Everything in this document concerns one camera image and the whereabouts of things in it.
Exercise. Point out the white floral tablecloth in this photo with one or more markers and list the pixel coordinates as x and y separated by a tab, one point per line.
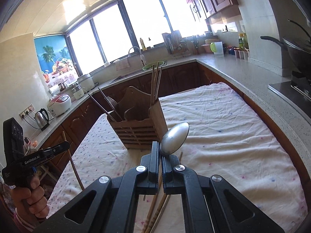
230	138

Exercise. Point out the white and pink rice cooker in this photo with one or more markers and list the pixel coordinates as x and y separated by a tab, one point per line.
59	105

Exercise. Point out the large white rice cooker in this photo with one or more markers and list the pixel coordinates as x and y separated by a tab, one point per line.
86	82

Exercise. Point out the wooden utensil holder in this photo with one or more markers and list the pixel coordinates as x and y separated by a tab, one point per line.
136	133

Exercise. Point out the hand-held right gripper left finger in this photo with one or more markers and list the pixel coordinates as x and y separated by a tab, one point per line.
155	170

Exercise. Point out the gas stove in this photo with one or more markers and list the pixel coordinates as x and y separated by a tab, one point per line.
291	85

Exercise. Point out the spice jar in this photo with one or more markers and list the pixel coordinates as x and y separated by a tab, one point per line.
237	54
246	55
241	55

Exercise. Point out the pink bowl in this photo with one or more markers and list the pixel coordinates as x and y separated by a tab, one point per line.
207	47

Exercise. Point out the curved kitchen faucet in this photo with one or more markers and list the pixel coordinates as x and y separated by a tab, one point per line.
142	58

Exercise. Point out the clear pitcher with green lid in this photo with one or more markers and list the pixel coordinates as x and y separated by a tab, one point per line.
217	48

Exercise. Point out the wall socket strip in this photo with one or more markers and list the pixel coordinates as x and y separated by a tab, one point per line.
26	111

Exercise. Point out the beach print window blind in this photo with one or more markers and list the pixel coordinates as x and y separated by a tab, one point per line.
53	58

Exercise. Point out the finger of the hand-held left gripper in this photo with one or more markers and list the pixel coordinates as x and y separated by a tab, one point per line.
58	148

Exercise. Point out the steel electric kettle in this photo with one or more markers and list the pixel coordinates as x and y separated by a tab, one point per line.
41	120

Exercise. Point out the speckled stone countertop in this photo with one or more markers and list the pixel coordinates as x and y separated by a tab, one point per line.
255	77

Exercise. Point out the metal chopstick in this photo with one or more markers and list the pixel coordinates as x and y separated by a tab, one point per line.
102	108
109	102

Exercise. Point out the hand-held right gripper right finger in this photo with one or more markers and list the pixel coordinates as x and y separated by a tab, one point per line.
168	172

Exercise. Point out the small orange fruit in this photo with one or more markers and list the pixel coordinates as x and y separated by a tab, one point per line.
34	144

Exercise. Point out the bamboo chopstick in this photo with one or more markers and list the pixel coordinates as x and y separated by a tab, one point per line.
156	82
159	213
152	85
159	82
164	211
75	170
151	208

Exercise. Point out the paper towel roll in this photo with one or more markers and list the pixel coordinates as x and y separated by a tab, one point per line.
54	90

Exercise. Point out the small metal pot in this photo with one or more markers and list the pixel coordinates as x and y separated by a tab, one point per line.
62	85

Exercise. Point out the person's left hand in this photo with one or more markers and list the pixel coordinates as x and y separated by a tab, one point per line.
36	199

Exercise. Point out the metal spoon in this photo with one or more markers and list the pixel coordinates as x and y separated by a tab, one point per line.
173	138

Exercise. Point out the large kitchen window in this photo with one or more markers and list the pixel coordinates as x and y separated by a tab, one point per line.
145	17

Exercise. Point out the kitchen sink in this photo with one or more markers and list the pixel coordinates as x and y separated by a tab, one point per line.
131	74

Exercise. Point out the black wok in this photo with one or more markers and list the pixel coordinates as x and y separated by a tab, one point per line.
298	51

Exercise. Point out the yellow oil bottle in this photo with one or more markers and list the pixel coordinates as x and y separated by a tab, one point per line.
242	41

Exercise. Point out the metal dish rack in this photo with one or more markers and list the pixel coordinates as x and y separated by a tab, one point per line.
176	43

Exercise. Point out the pink dish towel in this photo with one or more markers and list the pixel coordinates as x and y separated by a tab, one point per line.
122	64

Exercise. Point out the green basin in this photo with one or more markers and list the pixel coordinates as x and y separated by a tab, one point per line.
148	67

